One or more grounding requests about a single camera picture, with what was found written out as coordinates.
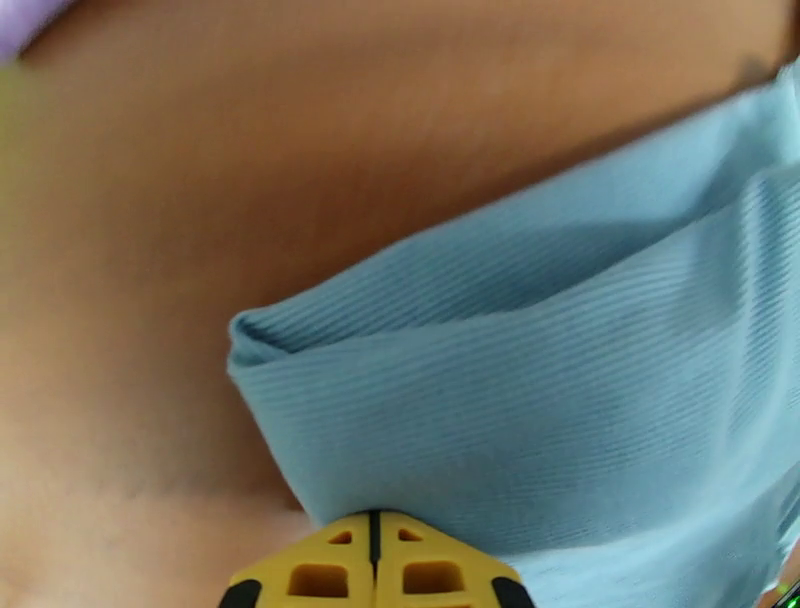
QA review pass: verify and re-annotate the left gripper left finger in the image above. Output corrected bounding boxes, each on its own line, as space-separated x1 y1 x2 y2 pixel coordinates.
217 511 378 608

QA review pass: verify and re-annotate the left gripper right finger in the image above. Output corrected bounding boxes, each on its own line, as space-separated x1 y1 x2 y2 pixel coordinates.
374 511 538 608

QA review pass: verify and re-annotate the blue ribbed top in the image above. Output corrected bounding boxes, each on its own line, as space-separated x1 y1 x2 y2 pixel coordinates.
227 59 800 608

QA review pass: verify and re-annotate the purple t-shirt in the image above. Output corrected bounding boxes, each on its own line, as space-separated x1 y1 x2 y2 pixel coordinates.
0 0 78 65

